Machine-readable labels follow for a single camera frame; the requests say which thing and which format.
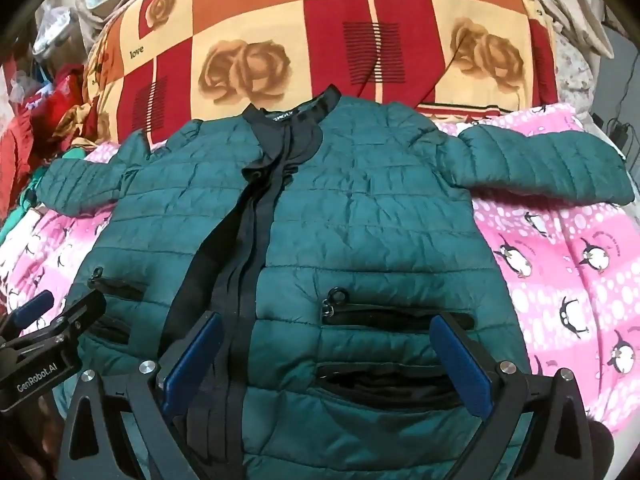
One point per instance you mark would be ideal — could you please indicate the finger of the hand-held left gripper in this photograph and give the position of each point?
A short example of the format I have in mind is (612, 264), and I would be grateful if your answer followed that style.
(82, 312)
(32, 307)

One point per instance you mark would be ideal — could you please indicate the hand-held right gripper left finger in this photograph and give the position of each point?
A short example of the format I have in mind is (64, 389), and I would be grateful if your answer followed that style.
(192, 360)

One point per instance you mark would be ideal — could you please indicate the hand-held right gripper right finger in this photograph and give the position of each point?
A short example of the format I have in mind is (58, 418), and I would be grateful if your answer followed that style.
(460, 365)

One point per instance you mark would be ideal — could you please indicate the green quilted jacket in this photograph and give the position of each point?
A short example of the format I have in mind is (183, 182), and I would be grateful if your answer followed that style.
(360, 210)

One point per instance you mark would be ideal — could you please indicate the green cloth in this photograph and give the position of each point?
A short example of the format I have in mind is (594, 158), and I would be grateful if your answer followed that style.
(17, 210)

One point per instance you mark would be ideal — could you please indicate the pink penguin print blanket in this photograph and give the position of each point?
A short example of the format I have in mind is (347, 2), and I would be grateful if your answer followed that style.
(560, 285)

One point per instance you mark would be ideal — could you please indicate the red cloth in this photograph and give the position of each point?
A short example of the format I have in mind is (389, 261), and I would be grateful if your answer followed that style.
(20, 135)

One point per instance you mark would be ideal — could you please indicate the grey floral cloth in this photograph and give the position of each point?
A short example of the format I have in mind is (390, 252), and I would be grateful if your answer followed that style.
(570, 70)

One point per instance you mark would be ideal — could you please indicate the rose print checkered blanket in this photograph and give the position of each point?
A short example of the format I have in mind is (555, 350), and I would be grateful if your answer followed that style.
(300, 35)

